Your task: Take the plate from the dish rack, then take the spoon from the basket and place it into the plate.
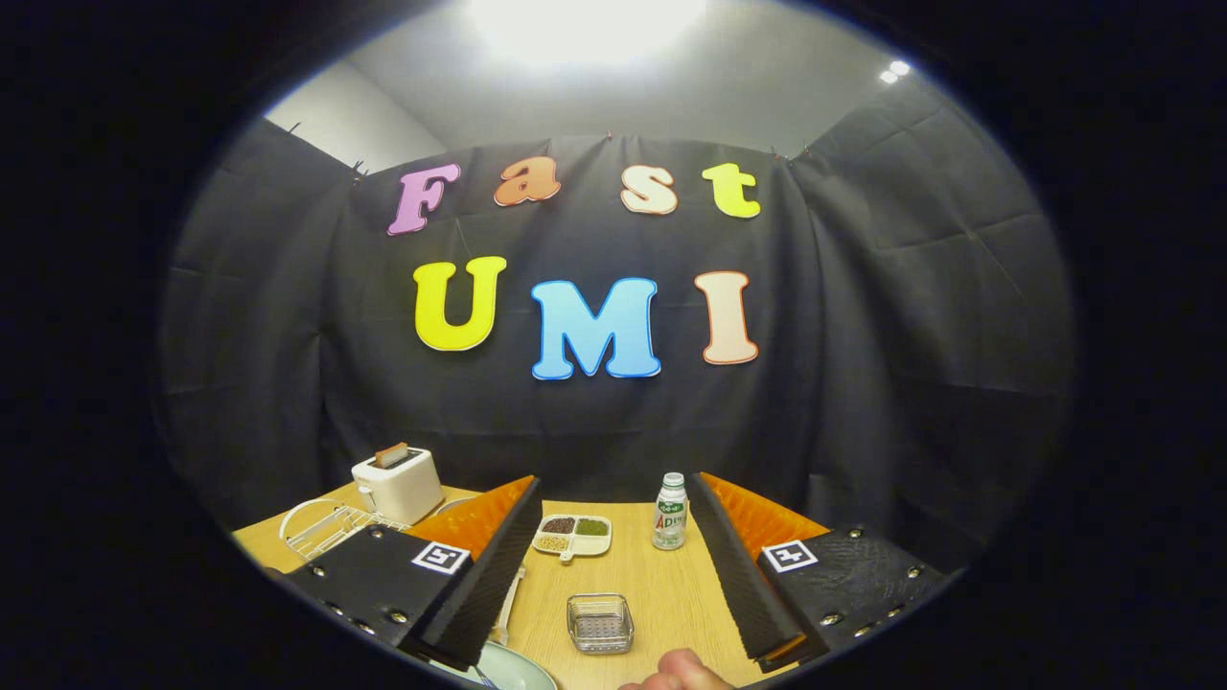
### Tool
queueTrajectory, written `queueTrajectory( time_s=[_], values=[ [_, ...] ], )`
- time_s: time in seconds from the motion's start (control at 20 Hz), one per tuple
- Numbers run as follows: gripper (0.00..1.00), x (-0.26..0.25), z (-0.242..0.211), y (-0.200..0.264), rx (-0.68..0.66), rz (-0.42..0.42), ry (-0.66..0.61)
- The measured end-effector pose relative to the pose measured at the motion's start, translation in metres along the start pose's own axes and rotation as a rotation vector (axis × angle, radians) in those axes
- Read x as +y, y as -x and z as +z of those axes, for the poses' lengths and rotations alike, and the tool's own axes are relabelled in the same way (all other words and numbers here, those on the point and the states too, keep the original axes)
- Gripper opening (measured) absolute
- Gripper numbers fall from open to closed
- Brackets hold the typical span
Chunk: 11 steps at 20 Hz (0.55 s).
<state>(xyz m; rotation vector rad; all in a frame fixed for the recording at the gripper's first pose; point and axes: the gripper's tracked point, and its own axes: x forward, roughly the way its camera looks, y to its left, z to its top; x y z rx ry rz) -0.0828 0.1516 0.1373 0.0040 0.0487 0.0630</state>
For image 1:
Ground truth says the black backdrop cloth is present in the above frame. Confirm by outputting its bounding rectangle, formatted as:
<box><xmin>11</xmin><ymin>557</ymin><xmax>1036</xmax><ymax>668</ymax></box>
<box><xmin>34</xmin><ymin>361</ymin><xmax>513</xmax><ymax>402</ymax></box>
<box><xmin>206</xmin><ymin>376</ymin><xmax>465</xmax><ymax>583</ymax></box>
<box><xmin>158</xmin><ymin>81</ymin><xmax>1079</xmax><ymax>576</ymax></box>

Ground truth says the white blue-checked spoon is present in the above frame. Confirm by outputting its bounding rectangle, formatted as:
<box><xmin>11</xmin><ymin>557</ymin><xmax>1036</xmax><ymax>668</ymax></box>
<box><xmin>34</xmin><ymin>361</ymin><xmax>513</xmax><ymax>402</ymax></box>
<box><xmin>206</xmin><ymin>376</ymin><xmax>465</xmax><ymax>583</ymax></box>
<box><xmin>475</xmin><ymin>565</ymin><xmax>527</xmax><ymax>689</ymax></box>

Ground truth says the white drink bottle green label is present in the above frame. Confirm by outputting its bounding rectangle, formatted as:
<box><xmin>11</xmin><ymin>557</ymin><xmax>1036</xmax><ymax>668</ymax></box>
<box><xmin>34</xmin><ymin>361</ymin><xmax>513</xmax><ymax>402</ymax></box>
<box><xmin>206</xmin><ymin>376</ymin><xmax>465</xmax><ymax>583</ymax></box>
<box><xmin>652</xmin><ymin>471</ymin><xmax>689</xmax><ymax>551</ymax></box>

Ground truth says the bright ceiling light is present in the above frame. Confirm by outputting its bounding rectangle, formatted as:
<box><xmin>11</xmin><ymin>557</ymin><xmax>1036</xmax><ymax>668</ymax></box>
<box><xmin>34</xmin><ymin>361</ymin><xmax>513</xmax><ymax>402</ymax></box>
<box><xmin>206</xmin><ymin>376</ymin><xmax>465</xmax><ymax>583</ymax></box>
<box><xmin>465</xmin><ymin>0</ymin><xmax>710</xmax><ymax>68</ymax></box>

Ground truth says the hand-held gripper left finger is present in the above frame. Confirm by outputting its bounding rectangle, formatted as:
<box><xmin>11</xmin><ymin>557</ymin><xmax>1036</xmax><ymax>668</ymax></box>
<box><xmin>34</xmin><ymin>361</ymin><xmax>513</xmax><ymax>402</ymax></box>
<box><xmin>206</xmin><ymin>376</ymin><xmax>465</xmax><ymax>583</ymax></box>
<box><xmin>285</xmin><ymin>475</ymin><xmax>544</xmax><ymax>672</ymax></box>

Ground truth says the small wire basket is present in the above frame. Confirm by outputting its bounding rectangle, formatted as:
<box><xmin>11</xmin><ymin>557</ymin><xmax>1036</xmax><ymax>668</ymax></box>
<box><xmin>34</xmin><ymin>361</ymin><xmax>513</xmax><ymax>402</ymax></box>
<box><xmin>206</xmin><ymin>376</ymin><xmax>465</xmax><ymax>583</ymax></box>
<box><xmin>566</xmin><ymin>593</ymin><xmax>636</xmax><ymax>656</ymax></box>

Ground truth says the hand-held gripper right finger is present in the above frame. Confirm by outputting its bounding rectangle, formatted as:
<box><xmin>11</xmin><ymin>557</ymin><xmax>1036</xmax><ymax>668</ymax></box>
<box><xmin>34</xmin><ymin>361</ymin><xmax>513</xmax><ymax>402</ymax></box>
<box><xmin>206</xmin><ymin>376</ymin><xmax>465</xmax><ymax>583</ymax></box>
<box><xmin>690</xmin><ymin>471</ymin><xmax>957</xmax><ymax>672</ymax></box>

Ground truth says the white divided dish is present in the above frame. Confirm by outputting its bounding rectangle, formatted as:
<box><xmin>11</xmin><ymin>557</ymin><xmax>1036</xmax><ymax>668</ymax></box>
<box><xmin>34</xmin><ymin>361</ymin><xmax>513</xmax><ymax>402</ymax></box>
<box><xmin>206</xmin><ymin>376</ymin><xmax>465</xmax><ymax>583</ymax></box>
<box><xmin>532</xmin><ymin>514</ymin><xmax>614</xmax><ymax>563</ymax></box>

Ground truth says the white toaster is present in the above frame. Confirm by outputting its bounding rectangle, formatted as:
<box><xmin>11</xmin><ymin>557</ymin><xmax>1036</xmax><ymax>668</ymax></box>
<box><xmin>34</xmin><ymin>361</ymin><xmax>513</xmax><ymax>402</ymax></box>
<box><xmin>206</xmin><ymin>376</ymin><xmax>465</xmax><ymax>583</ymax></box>
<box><xmin>351</xmin><ymin>442</ymin><xmax>446</xmax><ymax>527</ymax></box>

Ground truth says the pale green plate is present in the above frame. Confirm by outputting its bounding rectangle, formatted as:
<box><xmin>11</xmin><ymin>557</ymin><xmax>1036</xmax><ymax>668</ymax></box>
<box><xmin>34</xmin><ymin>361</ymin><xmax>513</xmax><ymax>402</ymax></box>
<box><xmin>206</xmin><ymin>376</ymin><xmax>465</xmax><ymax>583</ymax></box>
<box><xmin>431</xmin><ymin>640</ymin><xmax>559</xmax><ymax>690</ymax></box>

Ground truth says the white wire dish rack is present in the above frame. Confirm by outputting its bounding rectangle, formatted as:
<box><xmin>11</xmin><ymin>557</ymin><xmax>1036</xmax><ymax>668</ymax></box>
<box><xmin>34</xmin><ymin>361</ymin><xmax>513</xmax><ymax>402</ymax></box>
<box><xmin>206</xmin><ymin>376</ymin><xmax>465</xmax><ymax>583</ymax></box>
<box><xmin>279</xmin><ymin>498</ymin><xmax>408</xmax><ymax>563</ymax></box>

